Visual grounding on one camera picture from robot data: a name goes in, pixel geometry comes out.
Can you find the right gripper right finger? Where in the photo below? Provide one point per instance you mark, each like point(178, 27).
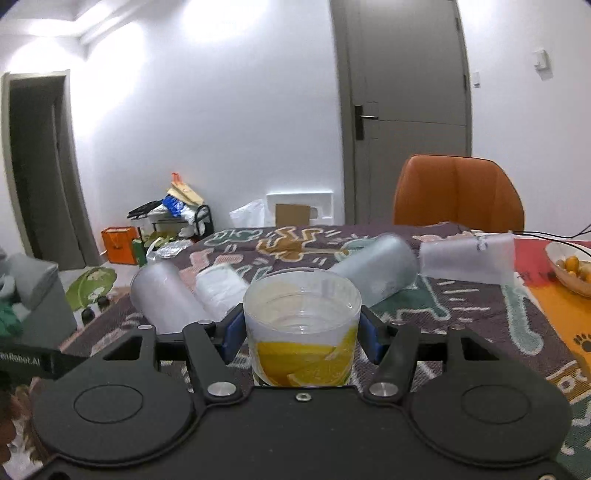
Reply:
point(393, 348)

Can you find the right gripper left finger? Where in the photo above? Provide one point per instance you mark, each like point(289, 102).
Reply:
point(210, 347)

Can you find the lemon label plastic cup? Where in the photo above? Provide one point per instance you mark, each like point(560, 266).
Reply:
point(301, 326)

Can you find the clear ribbed plastic cup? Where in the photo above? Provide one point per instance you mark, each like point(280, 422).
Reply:
point(219, 289)

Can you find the frosted white plastic cup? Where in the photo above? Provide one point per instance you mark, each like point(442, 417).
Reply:
point(159, 294)

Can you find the tall frosted grey cup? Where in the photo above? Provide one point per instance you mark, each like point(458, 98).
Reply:
point(380, 269)

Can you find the frosted cup with sticker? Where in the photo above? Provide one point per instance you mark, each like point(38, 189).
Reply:
point(485, 258)

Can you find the grey sofa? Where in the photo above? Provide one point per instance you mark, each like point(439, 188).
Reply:
point(34, 293)

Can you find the green leaf rug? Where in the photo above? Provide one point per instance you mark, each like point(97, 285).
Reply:
point(89, 286)

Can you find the white plastic bag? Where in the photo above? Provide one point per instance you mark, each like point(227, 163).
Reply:
point(250, 215)

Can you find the orange paper bag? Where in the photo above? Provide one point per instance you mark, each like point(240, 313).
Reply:
point(118, 244)

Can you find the black shoe rack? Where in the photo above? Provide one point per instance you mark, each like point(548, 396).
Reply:
point(186, 221)

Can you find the orange chair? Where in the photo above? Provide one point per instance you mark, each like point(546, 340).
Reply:
point(473, 192)

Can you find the white fruit bowl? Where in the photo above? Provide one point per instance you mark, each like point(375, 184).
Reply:
point(570, 263)

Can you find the dark side doorway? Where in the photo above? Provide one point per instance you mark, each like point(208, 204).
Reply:
point(42, 172)

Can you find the grey door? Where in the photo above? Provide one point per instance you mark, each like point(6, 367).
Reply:
point(404, 90)

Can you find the white frame with cardboard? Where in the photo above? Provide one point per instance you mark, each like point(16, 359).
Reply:
point(301, 208)

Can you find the white wall switch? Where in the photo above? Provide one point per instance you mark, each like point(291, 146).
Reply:
point(541, 60)

